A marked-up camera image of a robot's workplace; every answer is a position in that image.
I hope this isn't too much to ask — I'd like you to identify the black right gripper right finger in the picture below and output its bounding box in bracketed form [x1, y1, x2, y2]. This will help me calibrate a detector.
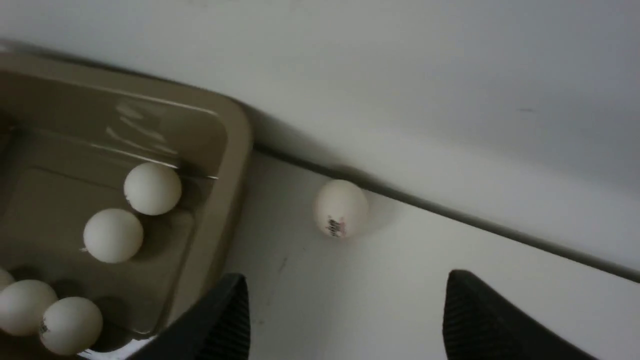
[442, 269, 594, 360]

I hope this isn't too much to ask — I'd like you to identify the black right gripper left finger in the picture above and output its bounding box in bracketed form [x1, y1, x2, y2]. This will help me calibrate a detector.
[129, 273, 251, 360]

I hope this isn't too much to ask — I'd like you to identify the white ball with logo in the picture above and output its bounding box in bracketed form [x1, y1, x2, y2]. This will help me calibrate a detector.
[82, 208, 144, 264]

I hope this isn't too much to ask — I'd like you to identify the tan plastic bin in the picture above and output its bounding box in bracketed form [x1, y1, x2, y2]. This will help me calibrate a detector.
[0, 52, 254, 360]

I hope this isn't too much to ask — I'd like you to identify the white ball plain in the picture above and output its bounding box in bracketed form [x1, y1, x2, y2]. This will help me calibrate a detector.
[39, 296, 104, 356]

